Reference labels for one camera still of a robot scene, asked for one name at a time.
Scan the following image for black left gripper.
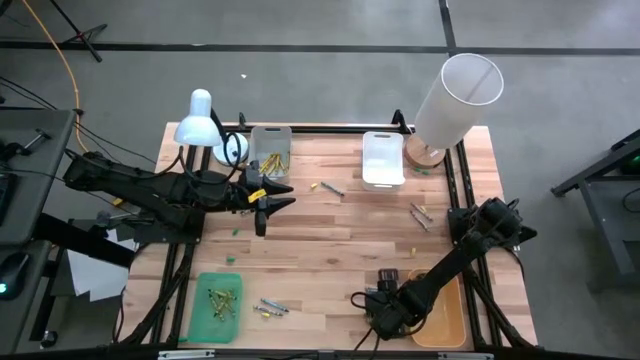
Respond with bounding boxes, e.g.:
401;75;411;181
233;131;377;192
227;167;298;237

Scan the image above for orange plastic tray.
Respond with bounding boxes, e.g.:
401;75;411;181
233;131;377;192
405;267;468;350

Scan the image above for white gooseneck desk lamp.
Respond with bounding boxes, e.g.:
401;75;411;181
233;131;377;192
173;88;250;167

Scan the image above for green plastic tray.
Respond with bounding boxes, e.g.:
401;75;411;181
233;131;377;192
186;271;245;345

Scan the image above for cylinder shade wooden table lamp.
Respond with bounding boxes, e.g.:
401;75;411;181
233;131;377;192
403;52;505;170

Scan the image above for white paper sheets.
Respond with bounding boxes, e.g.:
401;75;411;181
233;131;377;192
66;227;140;304

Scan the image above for grey side desk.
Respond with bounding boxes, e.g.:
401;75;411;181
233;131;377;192
0;107;77;247

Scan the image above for dark metal cart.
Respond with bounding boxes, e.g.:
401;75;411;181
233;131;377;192
549;127;640;294

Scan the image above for black desk clamp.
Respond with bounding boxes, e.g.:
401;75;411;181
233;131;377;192
0;127;52;162

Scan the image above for black tripod stand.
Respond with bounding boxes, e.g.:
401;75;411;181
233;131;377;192
47;0;109;64

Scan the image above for black computer mouse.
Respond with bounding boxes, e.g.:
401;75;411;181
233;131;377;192
0;251;32;302

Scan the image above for white plastic handled bin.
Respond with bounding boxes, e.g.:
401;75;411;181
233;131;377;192
246;125;294;185
361;130;407;192

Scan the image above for black aluminium table frame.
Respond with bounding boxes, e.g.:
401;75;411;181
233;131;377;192
112;108;540;360

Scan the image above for yellow cable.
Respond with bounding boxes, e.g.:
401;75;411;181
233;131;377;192
19;0;126;207

